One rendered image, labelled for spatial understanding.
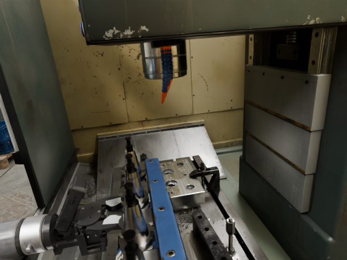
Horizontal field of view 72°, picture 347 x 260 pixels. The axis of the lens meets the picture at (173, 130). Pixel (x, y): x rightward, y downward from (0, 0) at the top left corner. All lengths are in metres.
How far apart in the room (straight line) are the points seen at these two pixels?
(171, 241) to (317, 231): 0.71
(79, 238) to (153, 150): 1.35
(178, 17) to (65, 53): 1.44
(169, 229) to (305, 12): 0.56
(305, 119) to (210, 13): 0.50
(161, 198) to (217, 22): 0.40
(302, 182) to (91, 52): 1.55
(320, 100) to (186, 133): 1.30
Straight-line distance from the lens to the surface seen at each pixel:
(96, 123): 1.97
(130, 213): 0.42
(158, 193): 0.55
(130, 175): 0.50
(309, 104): 0.88
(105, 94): 1.91
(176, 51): 0.81
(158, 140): 1.93
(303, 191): 1.01
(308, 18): 0.69
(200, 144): 1.91
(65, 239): 0.61
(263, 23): 0.63
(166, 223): 0.47
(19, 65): 1.39
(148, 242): 0.45
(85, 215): 0.57
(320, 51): 0.86
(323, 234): 1.04
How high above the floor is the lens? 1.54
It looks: 20 degrees down
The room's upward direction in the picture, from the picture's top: 5 degrees counter-clockwise
